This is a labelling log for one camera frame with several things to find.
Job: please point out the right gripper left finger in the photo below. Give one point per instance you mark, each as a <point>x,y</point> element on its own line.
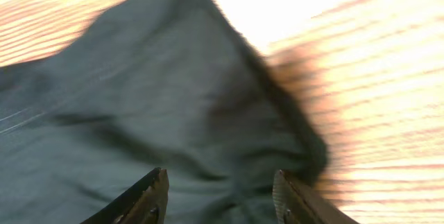
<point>143,203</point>

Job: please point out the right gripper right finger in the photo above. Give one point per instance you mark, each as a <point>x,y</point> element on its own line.
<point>297,203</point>

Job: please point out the black shorts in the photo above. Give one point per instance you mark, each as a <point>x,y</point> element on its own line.
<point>151,83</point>

